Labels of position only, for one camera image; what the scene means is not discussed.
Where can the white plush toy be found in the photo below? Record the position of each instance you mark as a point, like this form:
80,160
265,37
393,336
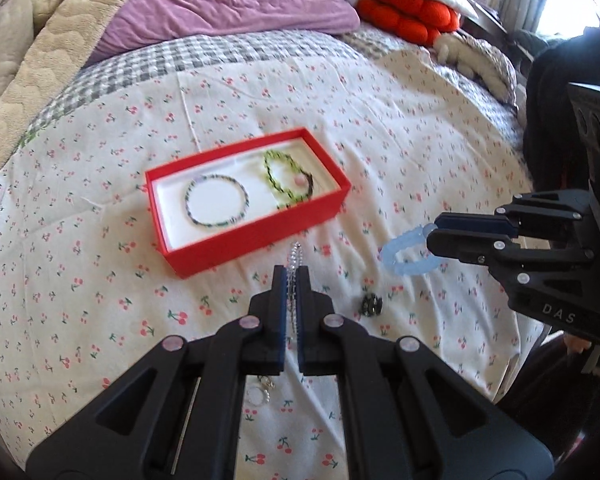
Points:
460,50

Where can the person's right hand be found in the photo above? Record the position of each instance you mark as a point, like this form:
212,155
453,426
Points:
577,345

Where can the grey checked quilt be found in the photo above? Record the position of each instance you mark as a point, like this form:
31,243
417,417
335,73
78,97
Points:
180,52

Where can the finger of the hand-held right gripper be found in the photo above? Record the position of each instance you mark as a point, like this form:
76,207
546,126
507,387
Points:
470,224
460,247

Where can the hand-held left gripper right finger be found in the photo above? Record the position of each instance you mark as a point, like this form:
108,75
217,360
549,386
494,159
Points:
304,310

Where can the orange knotted cushion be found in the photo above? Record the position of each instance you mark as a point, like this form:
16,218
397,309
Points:
405,10

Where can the dark clothes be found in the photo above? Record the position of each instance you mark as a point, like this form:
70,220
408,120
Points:
550,110

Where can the red jewelry box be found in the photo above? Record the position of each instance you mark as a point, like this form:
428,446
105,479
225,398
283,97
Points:
230,240

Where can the beige fleece blanket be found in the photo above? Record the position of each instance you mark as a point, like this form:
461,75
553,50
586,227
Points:
55,35

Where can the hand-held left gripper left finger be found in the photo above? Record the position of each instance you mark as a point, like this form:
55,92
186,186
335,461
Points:
280,310

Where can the purple quilt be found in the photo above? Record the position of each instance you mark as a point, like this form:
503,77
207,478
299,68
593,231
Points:
205,0

